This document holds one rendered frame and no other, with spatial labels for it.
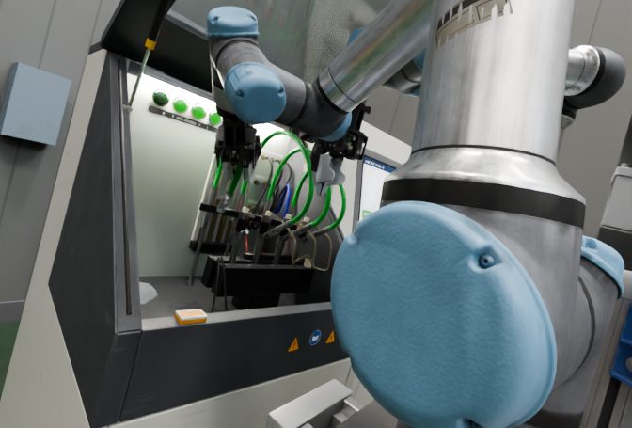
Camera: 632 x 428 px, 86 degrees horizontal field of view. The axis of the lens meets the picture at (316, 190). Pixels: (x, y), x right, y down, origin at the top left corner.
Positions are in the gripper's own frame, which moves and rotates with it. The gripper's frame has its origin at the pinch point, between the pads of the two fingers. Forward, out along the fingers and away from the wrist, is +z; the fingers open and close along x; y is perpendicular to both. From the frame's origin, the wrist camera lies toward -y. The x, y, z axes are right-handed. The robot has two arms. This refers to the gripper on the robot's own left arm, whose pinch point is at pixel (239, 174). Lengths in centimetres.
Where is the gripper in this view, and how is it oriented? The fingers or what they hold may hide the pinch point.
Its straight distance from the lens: 78.9
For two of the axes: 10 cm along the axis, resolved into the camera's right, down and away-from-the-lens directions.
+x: 9.9, 0.3, 1.6
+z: -1.4, 6.8, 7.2
